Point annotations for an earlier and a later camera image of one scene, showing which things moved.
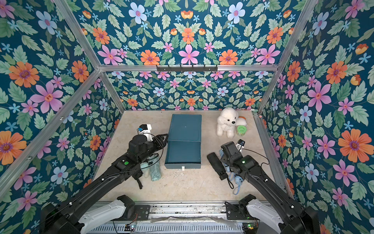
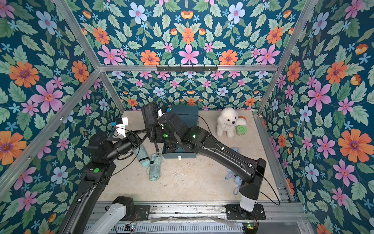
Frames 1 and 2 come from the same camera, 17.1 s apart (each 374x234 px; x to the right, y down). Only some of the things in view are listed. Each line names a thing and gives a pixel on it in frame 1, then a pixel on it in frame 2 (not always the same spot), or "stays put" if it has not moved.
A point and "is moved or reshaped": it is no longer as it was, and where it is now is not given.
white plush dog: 226,122 stays put
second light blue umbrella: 238,180 stays put
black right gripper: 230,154 → 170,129
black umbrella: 219,168 → 151,114
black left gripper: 158,142 → 132,136
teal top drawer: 183,154 is moved or reshaped
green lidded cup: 241,129 stays put
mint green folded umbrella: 155,168 stays put
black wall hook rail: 187,69 stays put
